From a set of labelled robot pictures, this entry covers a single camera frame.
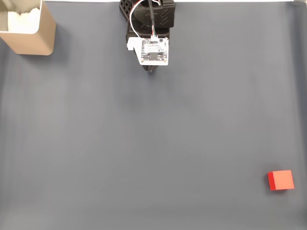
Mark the grey-blue table mat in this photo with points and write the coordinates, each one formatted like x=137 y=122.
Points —
x=144 y=143

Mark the red cube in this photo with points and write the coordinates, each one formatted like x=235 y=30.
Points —
x=283 y=180

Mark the white mounted camera board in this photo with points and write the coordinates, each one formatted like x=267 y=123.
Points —
x=154 y=51

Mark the beige box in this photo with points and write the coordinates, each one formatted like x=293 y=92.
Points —
x=33 y=43

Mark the white tissue paper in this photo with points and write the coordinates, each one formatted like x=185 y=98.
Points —
x=22 y=21

